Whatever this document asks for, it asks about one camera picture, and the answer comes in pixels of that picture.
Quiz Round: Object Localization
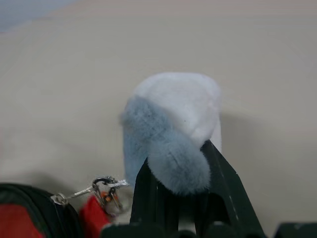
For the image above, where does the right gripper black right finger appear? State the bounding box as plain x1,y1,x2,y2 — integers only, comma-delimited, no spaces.
195,138,264,238

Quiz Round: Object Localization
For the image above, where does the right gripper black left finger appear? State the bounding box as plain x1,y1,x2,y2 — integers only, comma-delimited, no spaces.
130,158,179,234

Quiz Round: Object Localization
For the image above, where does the silver keychain clasp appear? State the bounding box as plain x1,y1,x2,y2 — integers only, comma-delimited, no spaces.
93,175,130,216

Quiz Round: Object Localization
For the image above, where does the red black paddle case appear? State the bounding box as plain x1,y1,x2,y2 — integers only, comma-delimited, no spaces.
0,182,114,238

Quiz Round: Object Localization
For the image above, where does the grey fluffy pompom keychain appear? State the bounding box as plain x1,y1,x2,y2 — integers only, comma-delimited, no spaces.
120,71,222,196

